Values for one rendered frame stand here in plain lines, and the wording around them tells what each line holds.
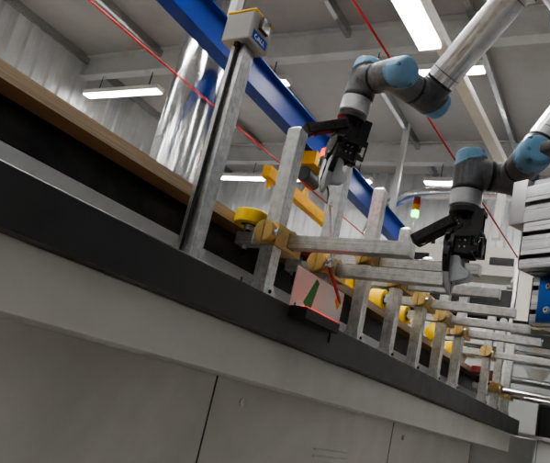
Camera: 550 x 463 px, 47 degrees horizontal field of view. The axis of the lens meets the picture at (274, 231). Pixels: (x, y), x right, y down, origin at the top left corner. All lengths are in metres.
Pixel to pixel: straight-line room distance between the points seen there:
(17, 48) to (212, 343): 8.89
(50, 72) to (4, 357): 9.14
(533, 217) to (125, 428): 0.92
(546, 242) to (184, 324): 0.67
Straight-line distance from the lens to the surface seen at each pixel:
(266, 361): 1.43
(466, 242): 1.52
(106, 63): 10.38
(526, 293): 4.08
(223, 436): 1.71
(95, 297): 1.03
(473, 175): 1.57
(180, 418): 1.55
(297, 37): 8.42
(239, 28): 1.32
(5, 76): 1.11
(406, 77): 1.52
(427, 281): 1.52
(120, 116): 11.15
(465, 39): 1.61
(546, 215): 1.23
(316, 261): 1.57
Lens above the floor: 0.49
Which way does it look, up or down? 15 degrees up
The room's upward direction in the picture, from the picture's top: 13 degrees clockwise
